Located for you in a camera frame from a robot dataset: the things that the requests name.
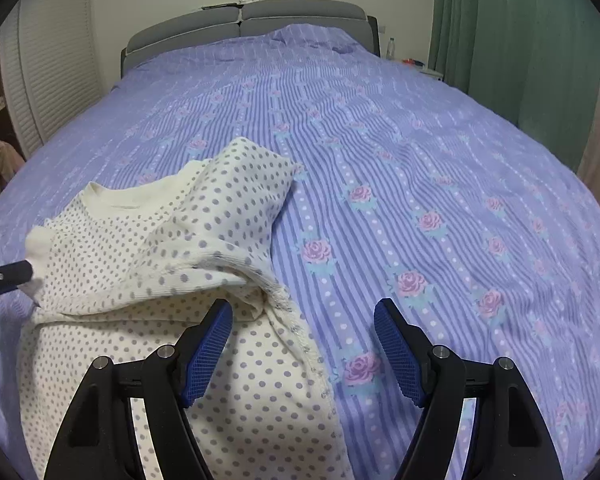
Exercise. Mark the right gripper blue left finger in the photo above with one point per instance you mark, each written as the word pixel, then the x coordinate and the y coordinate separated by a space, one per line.
pixel 96 439

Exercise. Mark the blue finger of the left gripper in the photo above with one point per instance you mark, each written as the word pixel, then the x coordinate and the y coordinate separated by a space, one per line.
pixel 16 273

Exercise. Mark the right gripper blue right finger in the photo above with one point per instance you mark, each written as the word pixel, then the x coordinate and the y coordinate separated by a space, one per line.
pixel 509 438

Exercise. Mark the white polka dot shirt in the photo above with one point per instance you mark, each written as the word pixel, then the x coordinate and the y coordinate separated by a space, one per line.
pixel 120 273

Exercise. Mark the white louvered wardrobe door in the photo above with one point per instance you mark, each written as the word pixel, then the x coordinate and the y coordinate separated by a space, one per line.
pixel 49 67

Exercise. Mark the purple floral bed cover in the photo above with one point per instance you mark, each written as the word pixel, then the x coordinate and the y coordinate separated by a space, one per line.
pixel 404 189

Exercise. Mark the grey padded headboard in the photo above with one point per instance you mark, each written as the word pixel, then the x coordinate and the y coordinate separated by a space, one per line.
pixel 233 20

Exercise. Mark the white nightstand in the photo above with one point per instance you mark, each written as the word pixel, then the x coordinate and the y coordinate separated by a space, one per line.
pixel 426 71

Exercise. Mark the green curtain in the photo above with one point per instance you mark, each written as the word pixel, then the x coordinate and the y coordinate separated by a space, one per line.
pixel 535 63

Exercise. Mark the clear plastic bottle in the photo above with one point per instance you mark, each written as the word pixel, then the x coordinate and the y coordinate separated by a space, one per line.
pixel 391 49

